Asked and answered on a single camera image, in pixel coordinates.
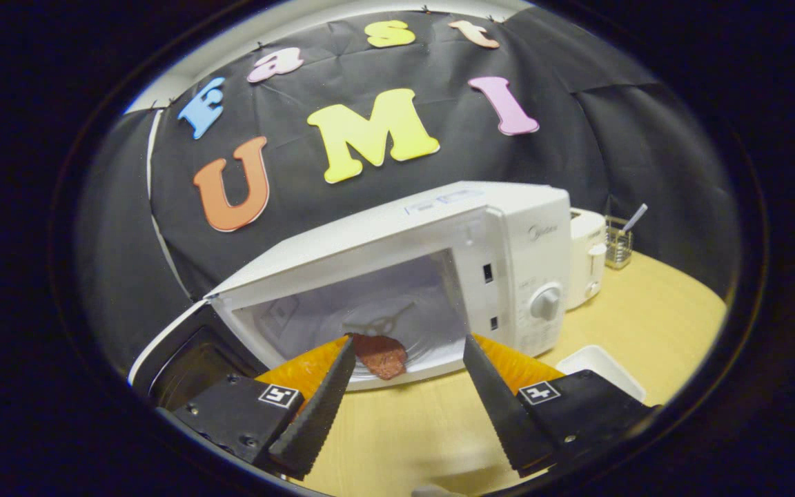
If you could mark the brown meat piece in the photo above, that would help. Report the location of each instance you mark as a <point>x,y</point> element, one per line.
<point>384,359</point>

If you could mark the white rectangular container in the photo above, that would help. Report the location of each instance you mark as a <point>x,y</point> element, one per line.
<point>597,362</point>

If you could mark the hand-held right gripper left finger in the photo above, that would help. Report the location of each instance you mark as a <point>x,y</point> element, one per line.
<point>318,414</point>

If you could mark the white toaster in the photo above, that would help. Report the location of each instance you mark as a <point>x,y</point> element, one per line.
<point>587,248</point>

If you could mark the white microwave oven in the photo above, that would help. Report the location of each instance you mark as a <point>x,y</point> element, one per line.
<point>508,235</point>

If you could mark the black backdrop cloth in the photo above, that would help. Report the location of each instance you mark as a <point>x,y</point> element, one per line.
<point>646,172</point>

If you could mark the silver spoon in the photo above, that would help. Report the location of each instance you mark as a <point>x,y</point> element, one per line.
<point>635,217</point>

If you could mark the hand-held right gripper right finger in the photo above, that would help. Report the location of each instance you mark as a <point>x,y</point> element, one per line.
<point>504,414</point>

